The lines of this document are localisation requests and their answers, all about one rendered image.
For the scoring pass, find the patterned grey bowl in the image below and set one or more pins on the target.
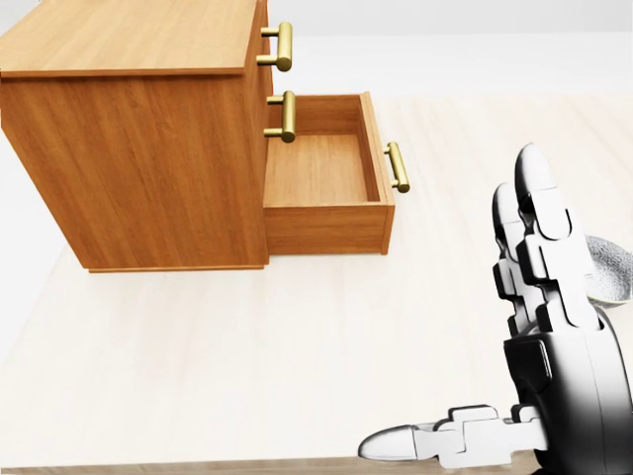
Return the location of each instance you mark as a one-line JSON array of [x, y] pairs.
[[610, 277]]

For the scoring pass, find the closed wooden drawer front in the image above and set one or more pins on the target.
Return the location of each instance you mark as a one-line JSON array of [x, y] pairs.
[[261, 34], [258, 128]]

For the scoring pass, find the open wooden drawer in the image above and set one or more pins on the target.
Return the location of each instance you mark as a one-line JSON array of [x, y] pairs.
[[321, 198]]

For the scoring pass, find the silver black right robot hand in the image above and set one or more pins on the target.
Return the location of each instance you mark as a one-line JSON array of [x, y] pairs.
[[554, 316]]

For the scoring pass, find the wooden cabinet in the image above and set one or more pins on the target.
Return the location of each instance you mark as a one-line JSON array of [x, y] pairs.
[[133, 163]]

